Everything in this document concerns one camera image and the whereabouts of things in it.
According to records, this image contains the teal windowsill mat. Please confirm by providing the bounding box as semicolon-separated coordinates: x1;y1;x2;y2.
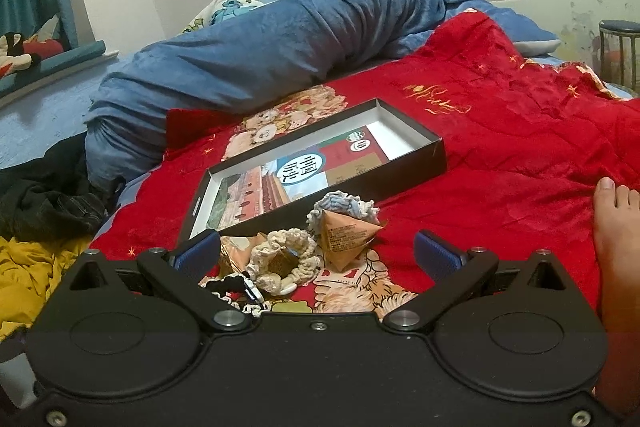
0;39;121;100

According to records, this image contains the black white scrunchie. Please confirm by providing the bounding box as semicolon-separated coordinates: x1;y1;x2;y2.
202;272;267;319

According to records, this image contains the yellow cloth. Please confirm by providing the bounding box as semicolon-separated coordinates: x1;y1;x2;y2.
0;234;96;343

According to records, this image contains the person's foot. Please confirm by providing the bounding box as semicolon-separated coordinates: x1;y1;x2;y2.
591;177;640;418

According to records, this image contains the cream crochet scrunchie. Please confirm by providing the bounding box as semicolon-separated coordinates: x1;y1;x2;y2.
248;229;327;297

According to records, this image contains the blue plush blanket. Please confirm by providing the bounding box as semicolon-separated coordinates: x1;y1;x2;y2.
82;0;561;188

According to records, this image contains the dark clothes pile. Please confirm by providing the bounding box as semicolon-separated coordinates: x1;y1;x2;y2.
0;132;126;243

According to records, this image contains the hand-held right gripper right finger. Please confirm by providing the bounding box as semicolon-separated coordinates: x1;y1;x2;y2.
382;229;576;333

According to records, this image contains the red black plush toy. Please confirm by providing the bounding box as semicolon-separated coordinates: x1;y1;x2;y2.
0;14;66;78

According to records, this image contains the floral pillow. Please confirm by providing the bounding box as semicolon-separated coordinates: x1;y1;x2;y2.
175;0;266;36

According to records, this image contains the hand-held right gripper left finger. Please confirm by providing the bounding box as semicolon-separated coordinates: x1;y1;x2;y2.
65;231;249;333

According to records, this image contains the black shallow box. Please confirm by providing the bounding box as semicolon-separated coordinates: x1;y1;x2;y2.
179;98;447;240

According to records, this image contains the red bear printed blanket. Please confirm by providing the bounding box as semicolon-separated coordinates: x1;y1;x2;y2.
87;9;640;325

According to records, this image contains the round metal stool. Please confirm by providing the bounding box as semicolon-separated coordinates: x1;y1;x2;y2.
598;19;640;88

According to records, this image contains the orange pyramid snack packet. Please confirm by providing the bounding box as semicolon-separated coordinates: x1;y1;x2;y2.
220;232;268;278
320;208;390;270

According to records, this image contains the colourful cover book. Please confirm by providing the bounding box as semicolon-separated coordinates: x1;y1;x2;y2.
202;124;396;233

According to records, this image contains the blue white crochet scrunchie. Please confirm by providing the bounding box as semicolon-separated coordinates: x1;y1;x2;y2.
306;191;378;239

